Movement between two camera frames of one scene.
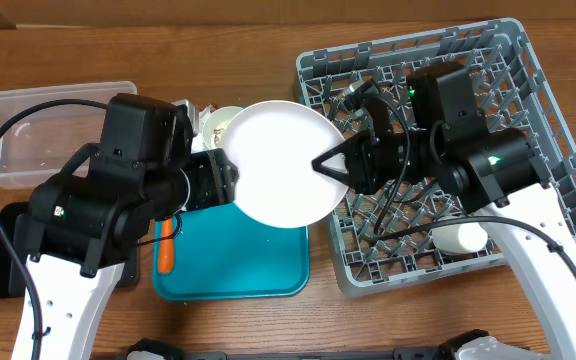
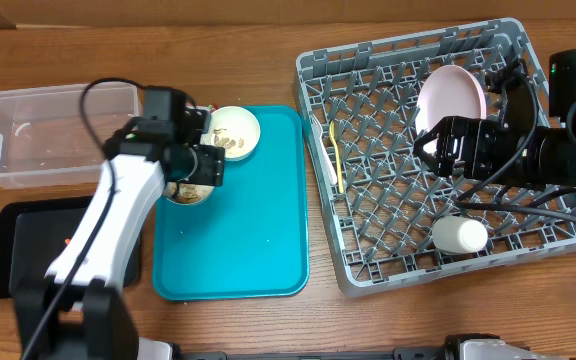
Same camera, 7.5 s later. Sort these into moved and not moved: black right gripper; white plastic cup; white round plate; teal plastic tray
Moved: white round plate; black right gripper
Not moved: white plastic cup; teal plastic tray
